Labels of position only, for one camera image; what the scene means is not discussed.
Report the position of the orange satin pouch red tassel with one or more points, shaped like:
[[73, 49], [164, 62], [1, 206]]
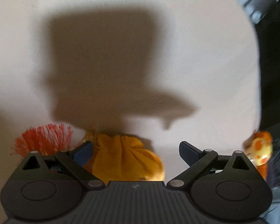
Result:
[[115, 158]]

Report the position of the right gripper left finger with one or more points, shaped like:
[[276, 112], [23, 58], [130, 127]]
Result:
[[74, 162]]

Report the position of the beige fabric cover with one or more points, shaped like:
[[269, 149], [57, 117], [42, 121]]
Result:
[[162, 70]]

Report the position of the orange giraffe toy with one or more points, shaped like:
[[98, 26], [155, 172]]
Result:
[[259, 150]]

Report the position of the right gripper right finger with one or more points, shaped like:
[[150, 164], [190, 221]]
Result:
[[199, 163]]

